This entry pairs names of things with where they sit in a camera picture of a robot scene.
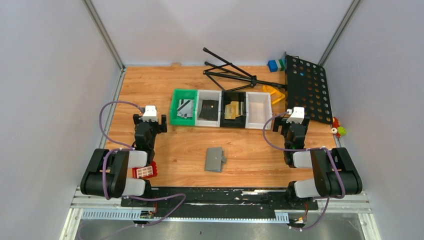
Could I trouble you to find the grey card holder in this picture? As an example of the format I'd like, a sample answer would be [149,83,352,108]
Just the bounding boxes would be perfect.
[204,147,227,173]

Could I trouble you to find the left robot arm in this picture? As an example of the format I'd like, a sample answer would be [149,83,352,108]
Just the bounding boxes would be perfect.
[80,105,167,207]

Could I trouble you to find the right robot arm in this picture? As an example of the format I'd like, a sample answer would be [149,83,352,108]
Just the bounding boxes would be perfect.
[267,107,363,209]

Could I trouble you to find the silver cards in bin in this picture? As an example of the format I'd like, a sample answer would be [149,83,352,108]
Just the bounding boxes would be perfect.
[176,99,194,119]

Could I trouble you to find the white bin with black card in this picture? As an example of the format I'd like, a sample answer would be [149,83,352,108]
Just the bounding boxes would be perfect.
[194,89,222,128]

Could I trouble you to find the black card in bin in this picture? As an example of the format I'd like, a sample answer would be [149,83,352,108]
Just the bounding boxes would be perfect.
[198,99,219,121]

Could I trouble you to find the gold cards in bin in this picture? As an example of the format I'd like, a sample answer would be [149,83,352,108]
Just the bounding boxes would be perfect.
[229,101,245,119]

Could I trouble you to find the white empty bin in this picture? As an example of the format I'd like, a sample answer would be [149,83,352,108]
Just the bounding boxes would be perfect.
[245,91,273,130]

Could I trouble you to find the green plastic bin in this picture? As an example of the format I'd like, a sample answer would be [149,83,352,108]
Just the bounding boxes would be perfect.
[169,88,198,126]

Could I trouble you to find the colourful toy figure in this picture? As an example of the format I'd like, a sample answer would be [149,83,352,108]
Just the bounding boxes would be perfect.
[331,117,347,138]

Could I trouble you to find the black perforated tray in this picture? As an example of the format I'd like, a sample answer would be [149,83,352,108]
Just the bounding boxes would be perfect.
[284,54,333,125]

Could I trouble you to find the red toy window block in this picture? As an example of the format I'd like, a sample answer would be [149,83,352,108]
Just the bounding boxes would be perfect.
[132,161,158,180]

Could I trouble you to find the blue toy block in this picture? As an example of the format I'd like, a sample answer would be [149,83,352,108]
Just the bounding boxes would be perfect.
[267,59,286,73]

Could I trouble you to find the black plastic bin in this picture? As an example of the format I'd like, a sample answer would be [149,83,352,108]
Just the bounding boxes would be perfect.
[220,91,247,129]

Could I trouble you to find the black folding stand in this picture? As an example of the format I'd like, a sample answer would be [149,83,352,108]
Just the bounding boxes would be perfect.
[202,47,288,92]

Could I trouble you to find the yellow toy frame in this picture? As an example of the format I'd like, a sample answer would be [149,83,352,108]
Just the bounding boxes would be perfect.
[262,85,286,105]

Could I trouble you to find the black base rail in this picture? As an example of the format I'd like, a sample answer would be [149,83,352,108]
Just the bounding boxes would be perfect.
[120,186,319,219]

